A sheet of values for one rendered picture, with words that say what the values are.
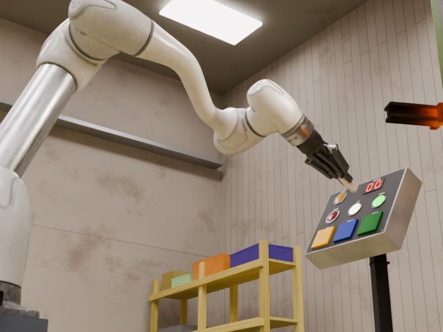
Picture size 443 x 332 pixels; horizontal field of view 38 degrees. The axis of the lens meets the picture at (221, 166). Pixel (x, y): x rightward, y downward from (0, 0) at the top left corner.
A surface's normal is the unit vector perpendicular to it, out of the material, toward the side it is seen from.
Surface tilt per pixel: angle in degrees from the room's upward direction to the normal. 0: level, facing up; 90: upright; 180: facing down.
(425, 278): 90
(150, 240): 90
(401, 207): 90
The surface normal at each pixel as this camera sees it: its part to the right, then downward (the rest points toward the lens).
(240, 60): -0.01, 0.93
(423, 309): -0.81, -0.23
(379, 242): -0.41, 0.69
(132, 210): 0.59, -0.30
